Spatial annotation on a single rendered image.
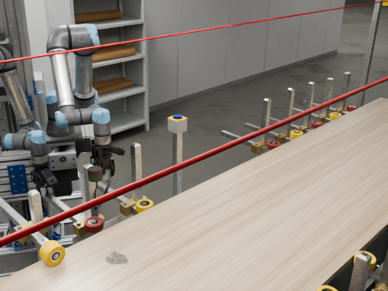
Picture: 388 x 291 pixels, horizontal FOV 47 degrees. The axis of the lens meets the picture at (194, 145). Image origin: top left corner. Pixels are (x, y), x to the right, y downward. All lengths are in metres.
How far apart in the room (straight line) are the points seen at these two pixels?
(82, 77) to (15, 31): 0.44
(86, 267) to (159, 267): 0.27
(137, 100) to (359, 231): 3.64
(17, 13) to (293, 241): 1.74
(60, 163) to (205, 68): 4.20
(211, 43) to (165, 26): 0.92
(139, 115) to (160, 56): 0.87
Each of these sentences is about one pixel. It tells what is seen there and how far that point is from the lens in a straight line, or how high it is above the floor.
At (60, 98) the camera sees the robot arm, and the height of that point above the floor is 1.36.
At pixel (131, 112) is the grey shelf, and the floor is 0.15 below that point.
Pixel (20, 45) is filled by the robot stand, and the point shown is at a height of 1.49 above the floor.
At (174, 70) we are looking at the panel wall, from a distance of 5.87.
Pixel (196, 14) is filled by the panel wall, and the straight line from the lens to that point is 6.01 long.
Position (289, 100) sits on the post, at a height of 1.09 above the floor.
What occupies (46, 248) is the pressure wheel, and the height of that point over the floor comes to 0.97.
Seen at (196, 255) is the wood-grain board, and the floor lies 0.90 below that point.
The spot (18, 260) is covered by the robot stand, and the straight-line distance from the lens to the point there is 2.99.
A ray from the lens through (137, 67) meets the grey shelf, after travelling 5.06.
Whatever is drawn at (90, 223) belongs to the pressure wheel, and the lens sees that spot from 1.96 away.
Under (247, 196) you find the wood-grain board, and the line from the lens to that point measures 2.14.
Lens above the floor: 2.00
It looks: 25 degrees down
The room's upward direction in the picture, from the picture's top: 1 degrees clockwise
